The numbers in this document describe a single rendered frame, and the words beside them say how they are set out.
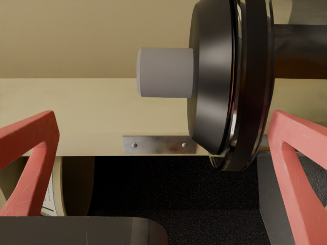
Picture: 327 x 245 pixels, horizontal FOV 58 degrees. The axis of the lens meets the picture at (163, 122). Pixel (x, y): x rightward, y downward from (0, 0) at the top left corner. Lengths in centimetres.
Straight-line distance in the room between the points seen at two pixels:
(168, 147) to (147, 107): 5
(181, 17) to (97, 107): 40
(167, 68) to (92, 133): 14
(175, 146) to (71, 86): 15
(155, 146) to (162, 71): 14
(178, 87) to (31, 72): 64
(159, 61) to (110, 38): 54
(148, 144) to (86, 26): 46
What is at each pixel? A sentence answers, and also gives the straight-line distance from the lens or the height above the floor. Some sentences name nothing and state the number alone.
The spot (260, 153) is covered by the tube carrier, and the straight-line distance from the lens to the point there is 16.
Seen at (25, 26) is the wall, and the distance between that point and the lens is 74.
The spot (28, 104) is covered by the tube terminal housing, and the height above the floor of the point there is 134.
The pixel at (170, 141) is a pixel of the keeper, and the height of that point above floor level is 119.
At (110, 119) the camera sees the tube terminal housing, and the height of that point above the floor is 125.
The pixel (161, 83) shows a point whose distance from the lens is 16.
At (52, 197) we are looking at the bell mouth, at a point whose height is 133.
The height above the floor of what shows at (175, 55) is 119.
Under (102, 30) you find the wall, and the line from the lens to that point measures 69.
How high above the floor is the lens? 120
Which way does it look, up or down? level
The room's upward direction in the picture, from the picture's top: 90 degrees counter-clockwise
